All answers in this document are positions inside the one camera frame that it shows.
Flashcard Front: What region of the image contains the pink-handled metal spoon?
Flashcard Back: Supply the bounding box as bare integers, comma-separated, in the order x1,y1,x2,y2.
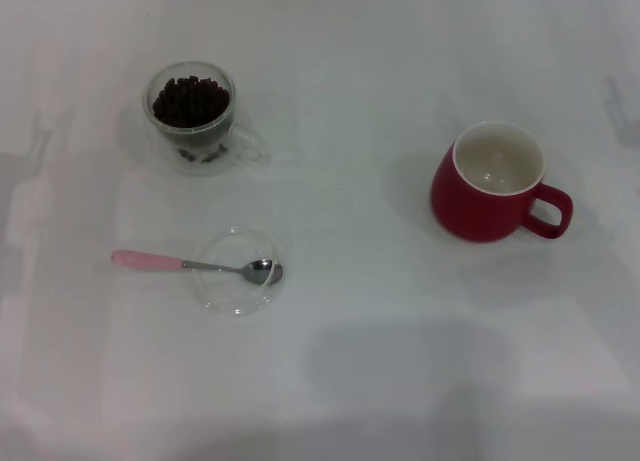
110,249,285,287

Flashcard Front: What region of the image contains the red ceramic mug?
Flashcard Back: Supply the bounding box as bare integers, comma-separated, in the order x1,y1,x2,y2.
430,120,574,243

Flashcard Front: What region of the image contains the clear glass saucer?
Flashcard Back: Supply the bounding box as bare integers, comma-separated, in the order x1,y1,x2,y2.
192,225,290,318

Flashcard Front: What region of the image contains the double-wall glass cup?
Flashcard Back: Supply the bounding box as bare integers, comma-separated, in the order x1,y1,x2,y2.
141,60,272,178

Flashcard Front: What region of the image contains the coffee beans pile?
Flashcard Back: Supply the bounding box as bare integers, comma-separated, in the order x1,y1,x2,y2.
151,74,232,130

